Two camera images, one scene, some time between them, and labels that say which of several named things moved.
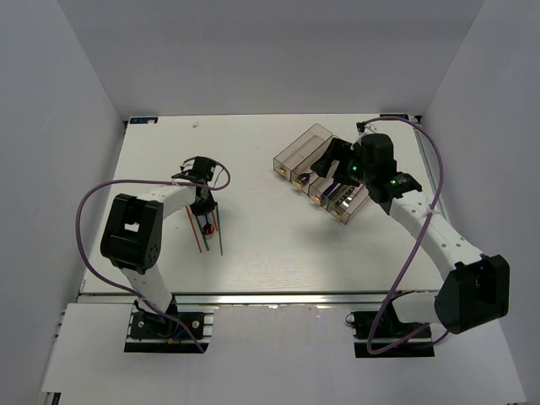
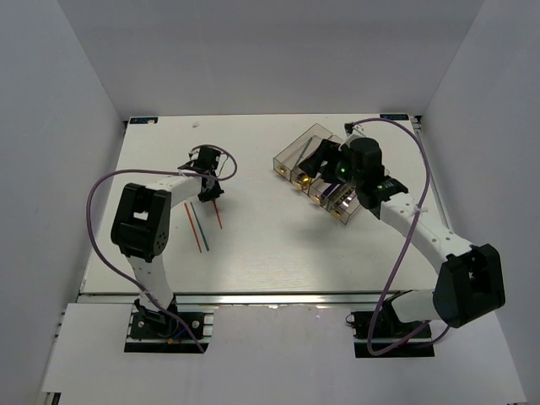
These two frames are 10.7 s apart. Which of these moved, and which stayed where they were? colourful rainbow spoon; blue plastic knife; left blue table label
Moved: colourful rainbow spoon
Stayed: blue plastic knife; left blue table label
